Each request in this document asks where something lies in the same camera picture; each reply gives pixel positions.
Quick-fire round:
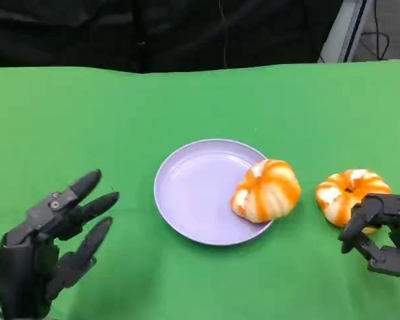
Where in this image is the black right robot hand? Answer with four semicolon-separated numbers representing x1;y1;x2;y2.
339;193;400;277

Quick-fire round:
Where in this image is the black backdrop curtain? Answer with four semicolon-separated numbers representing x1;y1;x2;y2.
0;0;343;73

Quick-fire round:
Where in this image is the green table cloth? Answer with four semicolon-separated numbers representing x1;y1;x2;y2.
0;59;400;320

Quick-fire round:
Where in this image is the black floor cable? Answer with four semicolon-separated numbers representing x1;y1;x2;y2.
357;0;391;61

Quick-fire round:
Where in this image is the aluminium frame post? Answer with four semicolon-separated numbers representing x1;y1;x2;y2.
317;0;376;63

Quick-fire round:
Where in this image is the lilac plate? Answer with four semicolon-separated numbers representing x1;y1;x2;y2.
153;139;276;247

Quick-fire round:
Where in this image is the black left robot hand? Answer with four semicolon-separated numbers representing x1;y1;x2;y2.
0;169;120;320

